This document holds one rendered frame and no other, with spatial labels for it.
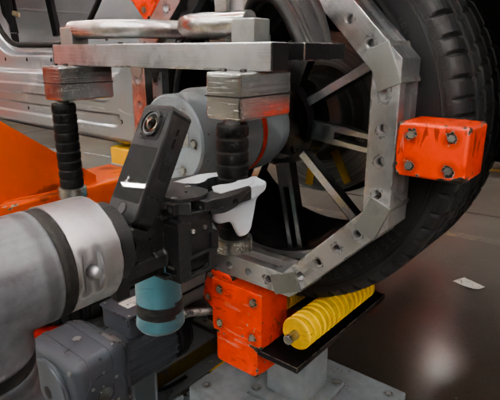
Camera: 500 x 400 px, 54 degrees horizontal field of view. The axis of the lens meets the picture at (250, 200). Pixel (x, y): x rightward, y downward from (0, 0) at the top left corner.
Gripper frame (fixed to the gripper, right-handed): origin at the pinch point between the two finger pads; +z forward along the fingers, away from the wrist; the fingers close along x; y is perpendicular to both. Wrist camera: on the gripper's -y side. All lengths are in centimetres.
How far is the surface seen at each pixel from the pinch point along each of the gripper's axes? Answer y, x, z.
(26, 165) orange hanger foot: 8, -62, 5
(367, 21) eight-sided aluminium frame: -17.5, 4.9, 18.4
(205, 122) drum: -4.8, -11.3, 5.3
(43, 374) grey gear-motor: 47, -49, -4
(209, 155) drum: -0.4, -10.8, 5.3
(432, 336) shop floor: 83, -11, 117
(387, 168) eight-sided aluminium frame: 0.9, 9.3, 18.4
